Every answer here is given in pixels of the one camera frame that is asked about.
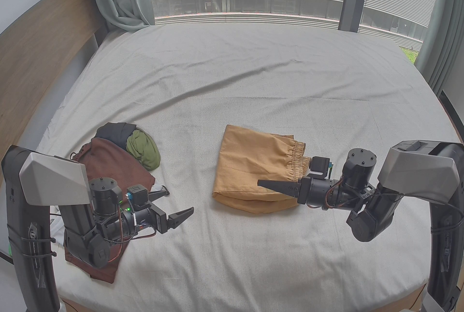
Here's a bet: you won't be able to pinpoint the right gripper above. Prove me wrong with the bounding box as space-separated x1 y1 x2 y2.
297 176 343 209

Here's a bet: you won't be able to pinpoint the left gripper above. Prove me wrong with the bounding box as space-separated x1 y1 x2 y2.
121 186 196 236

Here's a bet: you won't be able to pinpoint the mustard yellow shorts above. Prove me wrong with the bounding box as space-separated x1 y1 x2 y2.
211 124 312 215

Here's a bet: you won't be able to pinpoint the bed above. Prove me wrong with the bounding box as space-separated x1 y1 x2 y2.
0 0 461 312

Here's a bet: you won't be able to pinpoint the green garment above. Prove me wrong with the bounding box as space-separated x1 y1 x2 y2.
126 129 161 171

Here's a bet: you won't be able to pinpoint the brown garment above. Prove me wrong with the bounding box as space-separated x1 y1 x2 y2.
65 137 156 284

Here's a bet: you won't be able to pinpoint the black garment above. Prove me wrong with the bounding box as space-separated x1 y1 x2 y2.
96 122 138 152

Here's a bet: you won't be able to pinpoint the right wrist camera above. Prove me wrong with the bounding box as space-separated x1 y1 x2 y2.
310 156 331 179

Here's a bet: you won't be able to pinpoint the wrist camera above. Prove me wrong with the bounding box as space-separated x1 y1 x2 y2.
126 184 150 208
310 156 331 179

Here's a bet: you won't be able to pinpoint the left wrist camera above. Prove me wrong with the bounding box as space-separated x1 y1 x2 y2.
126 184 150 208

